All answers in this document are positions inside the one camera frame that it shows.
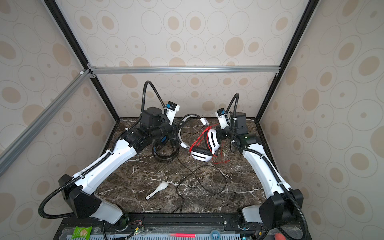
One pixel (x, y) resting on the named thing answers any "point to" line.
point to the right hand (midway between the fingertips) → (218, 125)
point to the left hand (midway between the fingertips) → (187, 121)
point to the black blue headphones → (165, 150)
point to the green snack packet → (82, 232)
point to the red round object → (279, 236)
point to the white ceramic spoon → (162, 185)
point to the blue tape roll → (215, 234)
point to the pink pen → (182, 235)
